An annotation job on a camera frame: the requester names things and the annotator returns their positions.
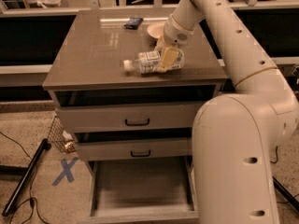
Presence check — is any grey drawer cabinet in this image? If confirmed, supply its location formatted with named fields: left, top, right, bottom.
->
left=42, top=7, right=228, bottom=224

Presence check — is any bottom grey drawer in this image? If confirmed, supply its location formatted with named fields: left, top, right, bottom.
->
left=78, top=157, right=198, bottom=224

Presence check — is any black cable left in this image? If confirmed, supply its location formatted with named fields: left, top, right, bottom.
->
left=0, top=131, right=50, bottom=224

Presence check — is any wire mesh basket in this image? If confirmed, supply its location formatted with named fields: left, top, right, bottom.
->
left=48, top=117, right=75, bottom=153

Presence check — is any blue tape cross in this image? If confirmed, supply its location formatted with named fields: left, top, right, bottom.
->
left=52, top=157, right=78, bottom=186

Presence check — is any white paper bowl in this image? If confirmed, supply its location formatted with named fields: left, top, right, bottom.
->
left=147, top=21, right=164, bottom=39

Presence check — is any black stand leg left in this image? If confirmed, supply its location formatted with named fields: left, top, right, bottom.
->
left=2, top=139, right=51, bottom=217

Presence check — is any dark blue snack packet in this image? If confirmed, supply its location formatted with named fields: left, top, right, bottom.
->
left=124, top=18, right=143, bottom=30

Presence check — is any black top drawer handle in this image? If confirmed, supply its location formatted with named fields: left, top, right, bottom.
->
left=124, top=119, right=150, bottom=126

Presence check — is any black middle drawer handle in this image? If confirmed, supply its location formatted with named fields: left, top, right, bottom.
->
left=130, top=150, right=151, bottom=158

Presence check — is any black drawer handle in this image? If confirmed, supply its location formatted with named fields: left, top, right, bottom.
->
left=130, top=150, right=151, bottom=158
left=124, top=119, right=150, bottom=126

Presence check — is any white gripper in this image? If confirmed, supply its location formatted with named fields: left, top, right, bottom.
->
left=155, top=15, right=194, bottom=73

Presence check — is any grey drawer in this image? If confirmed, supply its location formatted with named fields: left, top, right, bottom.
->
left=76, top=128, right=192, bottom=161
left=78, top=157, right=198, bottom=224
left=56, top=101, right=205, bottom=133

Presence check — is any middle grey drawer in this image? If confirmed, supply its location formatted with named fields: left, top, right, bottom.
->
left=76, top=128, right=192, bottom=161

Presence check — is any clear plastic water bottle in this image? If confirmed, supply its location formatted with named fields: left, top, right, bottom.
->
left=123, top=49, right=184, bottom=74

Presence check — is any top grey drawer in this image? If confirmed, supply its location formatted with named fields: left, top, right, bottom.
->
left=56, top=101, right=205, bottom=133

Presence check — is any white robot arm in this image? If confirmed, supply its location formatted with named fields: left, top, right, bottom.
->
left=157, top=0, right=299, bottom=224

